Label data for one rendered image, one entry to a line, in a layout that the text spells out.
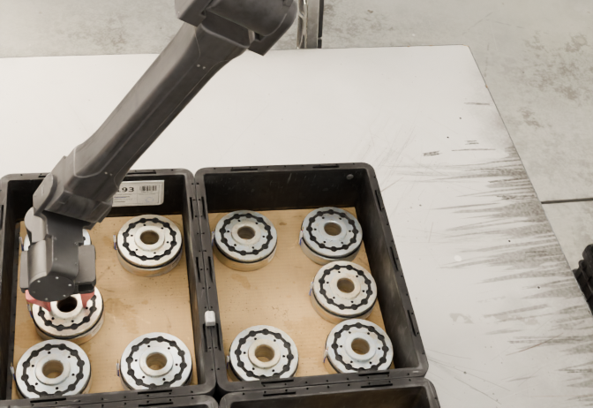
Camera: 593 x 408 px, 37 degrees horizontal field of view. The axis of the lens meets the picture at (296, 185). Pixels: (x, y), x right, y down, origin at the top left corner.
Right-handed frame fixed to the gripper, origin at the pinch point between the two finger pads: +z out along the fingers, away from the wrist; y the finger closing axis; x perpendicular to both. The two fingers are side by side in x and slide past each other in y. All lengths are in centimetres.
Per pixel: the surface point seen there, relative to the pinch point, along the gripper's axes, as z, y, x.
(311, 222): 3.5, 39.4, 13.5
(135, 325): 4.9, 9.5, -2.0
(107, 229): 4.1, 5.9, 16.6
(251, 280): 5.9, 28.2, 4.8
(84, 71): 15, 1, 69
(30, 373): 1.0, -5.0, -10.5
